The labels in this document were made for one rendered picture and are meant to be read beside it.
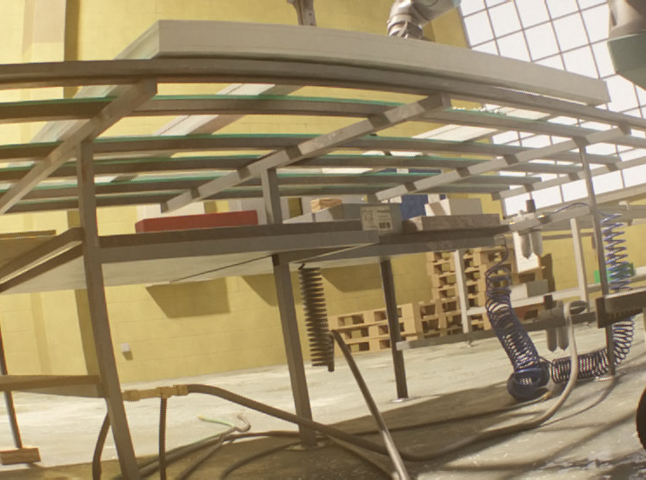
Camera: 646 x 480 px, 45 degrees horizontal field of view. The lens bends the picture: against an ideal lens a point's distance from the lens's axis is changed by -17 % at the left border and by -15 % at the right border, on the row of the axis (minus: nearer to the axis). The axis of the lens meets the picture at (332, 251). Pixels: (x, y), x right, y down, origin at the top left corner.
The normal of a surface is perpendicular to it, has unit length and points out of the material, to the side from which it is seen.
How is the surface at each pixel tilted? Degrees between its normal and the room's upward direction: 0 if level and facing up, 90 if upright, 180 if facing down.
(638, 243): 90
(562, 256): 90
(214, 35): 90
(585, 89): 90
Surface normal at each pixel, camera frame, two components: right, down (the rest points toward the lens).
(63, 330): 0.62, -0.15
